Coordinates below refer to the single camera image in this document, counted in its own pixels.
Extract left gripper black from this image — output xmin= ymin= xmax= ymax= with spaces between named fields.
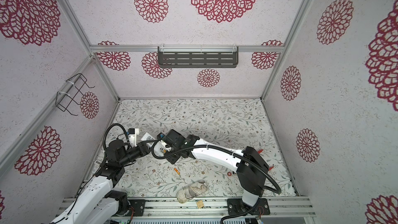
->
xmin=120 ymin=139 xmax=158 ymax=167

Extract white remote control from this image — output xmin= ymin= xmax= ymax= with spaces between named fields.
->
xmin=141 ymin=132 xmax=156 ymax=144

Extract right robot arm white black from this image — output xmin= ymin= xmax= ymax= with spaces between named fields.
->
xmin=151 ymin=130 xmax=275 ymax=207

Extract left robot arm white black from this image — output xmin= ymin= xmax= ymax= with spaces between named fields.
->
xmin=52 ymin=123 xmax=157 ymax=224

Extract crumpled patterned cloth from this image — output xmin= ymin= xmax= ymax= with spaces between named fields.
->
xmin=176 ymin=180 xmax=209 ymax=204

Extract small wooden block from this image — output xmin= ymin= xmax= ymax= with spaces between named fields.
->
xmin=196 ymin=200 xmax=204 ymax=209

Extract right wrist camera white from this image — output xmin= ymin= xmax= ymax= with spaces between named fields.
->
xmin=154 ymin=140 xmax=171 ymax=157

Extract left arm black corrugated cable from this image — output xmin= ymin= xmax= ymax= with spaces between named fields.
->
xmin=102 ymin=122 xmax=131 ymax=150

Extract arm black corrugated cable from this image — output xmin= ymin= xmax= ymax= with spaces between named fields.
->
xmin=150 ymin=138 xmax=282 ymax=224
xmin=102 ymin=122 xmax=131 ymax=150

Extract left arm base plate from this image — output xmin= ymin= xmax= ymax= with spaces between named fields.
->
xmin=127 ymin=199 xmax=146 ymax=217

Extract red handled pliers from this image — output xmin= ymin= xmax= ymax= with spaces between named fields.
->
xmin=226 ymin=149 xmax=275 ymax=177

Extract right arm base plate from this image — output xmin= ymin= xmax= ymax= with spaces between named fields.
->
xmin=227 ymin=198 xmax=271 ymax=216

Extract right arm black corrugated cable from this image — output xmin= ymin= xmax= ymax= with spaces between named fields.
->
xmin=150 ymin=138 xmax=282 ymax=224

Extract black wire wall rack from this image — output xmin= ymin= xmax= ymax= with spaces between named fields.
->
xmin=55 ymin=73 xmax=94 ymax=116

